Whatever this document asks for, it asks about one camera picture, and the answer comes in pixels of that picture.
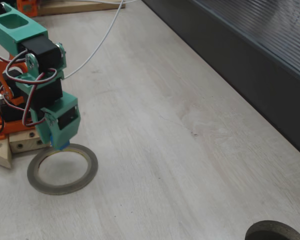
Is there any blue cube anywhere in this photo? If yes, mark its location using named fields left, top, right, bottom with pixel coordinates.
left=49, top=134, right=71, bottom=151

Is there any wooden base block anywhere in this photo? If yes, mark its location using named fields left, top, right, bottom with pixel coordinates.
left=8, top=126, right=51, bottom=154

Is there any brown flat wooden board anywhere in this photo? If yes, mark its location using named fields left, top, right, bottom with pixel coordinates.
left=37, top=0, right=126, bottom=17

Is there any frosted grey desk partition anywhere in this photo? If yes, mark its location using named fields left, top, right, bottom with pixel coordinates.
left=141, top=0, right=300, bottom=163

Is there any red white black servo wire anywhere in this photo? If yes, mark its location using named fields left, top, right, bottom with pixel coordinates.
left=3, top=48, right=58, bottom=128

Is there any grey tape ring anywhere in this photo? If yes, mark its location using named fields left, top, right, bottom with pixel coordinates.
left=26, top=143, right=99, bottom=196

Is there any white cable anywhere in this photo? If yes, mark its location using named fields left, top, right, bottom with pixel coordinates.
left=64, top=0, right=138, bottom=80

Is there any grey cable hole grommet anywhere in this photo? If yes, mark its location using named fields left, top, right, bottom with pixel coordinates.
left=244, top=219, right=300, bottom=240

